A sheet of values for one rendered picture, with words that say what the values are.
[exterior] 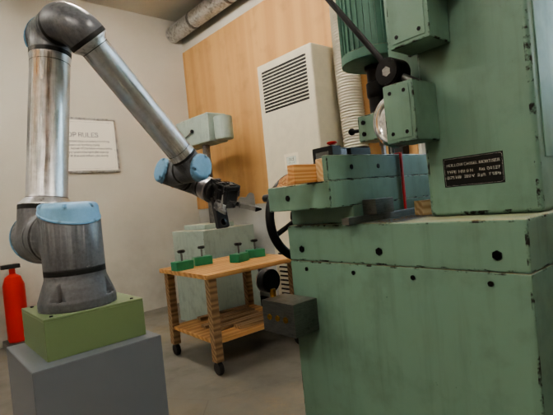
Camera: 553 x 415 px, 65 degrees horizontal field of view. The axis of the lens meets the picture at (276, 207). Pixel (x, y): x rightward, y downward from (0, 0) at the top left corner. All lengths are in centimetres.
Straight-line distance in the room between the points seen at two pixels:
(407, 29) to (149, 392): 103
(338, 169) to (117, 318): 67
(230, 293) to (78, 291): 223
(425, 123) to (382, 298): 37
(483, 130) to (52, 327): 102
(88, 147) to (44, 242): 276
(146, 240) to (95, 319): 292
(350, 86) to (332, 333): 185
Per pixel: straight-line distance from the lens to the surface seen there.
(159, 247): 412
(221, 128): 323
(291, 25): 335
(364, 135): 117
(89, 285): 119
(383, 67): 100
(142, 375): 121
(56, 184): 138
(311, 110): 270
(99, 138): 398
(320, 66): 279
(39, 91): 144
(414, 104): 91
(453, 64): 98
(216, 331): 232
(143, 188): 408
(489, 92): 94
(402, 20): 96
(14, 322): 365
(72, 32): 139
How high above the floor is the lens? 87
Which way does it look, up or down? 1 degrees down
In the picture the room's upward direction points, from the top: 6 degrees counter-clockwise
